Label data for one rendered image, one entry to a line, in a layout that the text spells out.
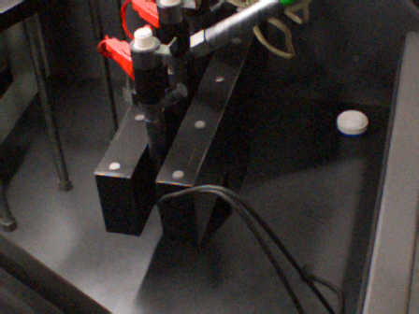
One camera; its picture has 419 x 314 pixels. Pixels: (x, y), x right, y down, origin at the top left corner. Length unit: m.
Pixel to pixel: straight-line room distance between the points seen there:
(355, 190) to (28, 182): 0.40
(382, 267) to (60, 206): 0.43
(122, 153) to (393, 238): 0.27
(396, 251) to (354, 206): 0.22
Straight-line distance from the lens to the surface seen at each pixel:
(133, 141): 0.86
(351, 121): 1.09
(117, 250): 0.96
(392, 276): 0.76
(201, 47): 0.75
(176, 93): 0.79
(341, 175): 1.04
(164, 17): 0.84
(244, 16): 0.73
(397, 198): 0.83
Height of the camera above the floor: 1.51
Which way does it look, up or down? 39 degrees down
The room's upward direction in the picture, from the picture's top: 5 degrees counter-clockwise
